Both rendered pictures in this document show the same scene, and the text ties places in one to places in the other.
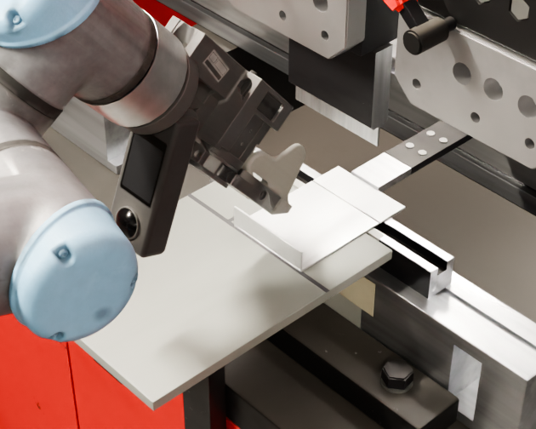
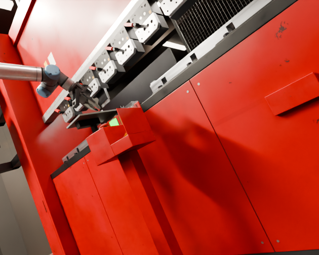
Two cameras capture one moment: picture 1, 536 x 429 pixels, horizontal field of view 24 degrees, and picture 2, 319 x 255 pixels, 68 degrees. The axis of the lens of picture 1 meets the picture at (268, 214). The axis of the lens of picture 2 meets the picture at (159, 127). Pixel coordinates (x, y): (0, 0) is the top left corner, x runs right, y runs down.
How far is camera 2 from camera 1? 130 cm
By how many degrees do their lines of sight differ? 47
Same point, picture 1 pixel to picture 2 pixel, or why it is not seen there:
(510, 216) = not seen: hidden behind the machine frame
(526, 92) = (109, 66)
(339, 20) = (96, 83)
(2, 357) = (85, 194)
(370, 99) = (106, 94)
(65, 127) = not seen: hidden behind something
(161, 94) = (70, 81)
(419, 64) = (102, 77)
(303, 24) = (94, 89)
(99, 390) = (94, 171)
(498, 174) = not seen: hidden behind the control
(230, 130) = (83, 90)
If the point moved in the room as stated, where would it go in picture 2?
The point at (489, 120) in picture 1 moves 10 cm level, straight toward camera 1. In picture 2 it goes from (109, 73) to (103, 68)
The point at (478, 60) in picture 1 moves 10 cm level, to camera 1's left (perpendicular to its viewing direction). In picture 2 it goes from (105, 69) to (89, 75)
